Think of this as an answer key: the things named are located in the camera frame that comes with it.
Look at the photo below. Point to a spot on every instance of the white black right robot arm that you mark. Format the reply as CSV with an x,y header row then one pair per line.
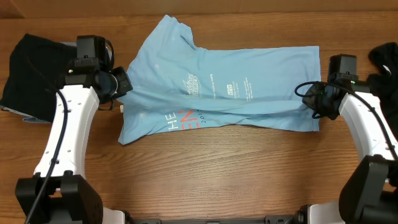
x,y
363,198

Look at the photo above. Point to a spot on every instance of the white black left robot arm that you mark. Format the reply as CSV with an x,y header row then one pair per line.
x,y
58,191

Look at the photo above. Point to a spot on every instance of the folded grey garment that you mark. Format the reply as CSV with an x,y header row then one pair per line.
x,y
25,117

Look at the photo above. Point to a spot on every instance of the cardboard back wall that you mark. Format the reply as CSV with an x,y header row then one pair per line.
x,y
11,9

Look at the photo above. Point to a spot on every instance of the light blue printed t-shirt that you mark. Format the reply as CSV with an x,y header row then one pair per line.
x,y
178,86

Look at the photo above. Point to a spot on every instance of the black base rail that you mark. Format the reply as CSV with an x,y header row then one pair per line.
x,y
269,219

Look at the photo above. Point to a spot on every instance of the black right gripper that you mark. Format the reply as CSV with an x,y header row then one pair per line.
x,y
309,101

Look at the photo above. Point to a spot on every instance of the folded black garment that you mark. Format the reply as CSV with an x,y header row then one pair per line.
x,y
34,62

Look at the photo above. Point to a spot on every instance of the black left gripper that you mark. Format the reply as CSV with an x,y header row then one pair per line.
x,y
125,84

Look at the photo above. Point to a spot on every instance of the black t-shirt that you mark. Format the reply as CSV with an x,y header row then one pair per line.
x,y
384,84

